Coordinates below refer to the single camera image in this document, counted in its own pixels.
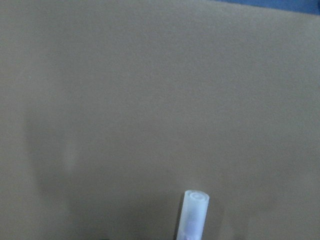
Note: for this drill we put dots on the purple marker pen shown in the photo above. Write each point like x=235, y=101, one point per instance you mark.
x=193, y=215

